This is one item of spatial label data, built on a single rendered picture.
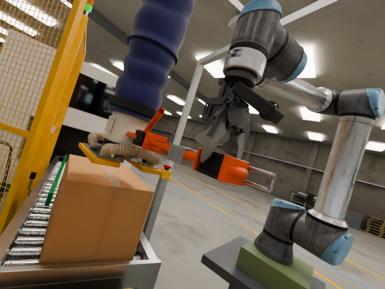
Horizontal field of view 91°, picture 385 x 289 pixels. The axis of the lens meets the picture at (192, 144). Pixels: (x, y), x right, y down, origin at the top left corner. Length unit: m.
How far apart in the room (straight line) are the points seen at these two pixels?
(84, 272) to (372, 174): 13.50
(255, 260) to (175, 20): 1.11
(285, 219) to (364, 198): 12.67
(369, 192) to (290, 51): 13.28
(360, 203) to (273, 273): 12.74
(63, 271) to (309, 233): 1.03
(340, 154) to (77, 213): 1.14
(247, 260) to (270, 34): 0.91
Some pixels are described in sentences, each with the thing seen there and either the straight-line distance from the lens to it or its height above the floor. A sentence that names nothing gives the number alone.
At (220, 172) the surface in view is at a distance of 0.35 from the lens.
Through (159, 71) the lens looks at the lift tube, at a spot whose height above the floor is 1.50.
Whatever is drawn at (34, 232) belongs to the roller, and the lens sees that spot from 1.42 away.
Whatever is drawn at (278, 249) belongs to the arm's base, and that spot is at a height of 0.89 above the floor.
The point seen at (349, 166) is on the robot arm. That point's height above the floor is 1.34.
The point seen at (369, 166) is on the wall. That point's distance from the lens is 13.81.
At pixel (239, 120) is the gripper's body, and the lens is 0.42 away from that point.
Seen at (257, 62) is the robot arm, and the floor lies 1.43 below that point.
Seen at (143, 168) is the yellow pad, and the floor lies 1.09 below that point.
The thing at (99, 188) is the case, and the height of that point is 0.93.
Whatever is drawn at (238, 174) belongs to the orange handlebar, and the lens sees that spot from 0.36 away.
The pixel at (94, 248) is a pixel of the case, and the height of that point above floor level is 0.65.
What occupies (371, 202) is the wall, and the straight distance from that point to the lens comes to 13.71.
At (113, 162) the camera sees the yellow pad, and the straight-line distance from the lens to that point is 0.74.
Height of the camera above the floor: 1.22
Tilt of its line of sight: 2 degrees up
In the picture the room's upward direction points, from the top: 17 degrees clockwise
